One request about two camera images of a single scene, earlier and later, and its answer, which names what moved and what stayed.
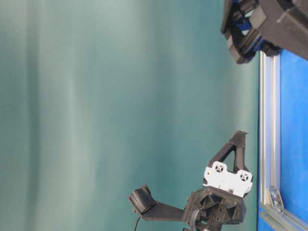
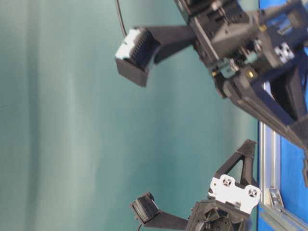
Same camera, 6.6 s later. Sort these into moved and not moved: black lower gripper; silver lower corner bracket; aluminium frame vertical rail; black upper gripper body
Moved: black lower gripper; black upper gripper body
Not moved: aluminium frame vertical rail; silver lower corner bracket
